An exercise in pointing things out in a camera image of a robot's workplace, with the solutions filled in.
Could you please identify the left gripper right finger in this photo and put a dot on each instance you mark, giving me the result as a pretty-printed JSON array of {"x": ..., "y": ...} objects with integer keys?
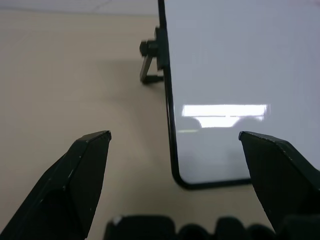
[{"x": 282, "y": 175}]

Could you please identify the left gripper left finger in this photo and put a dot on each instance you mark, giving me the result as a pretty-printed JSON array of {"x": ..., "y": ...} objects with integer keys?
[{"x": 65, "y": 185}]

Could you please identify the black framed tabletop whiteboard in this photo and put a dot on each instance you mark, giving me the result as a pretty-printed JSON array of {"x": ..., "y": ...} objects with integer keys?
[{"x": 225, "y": 62}]

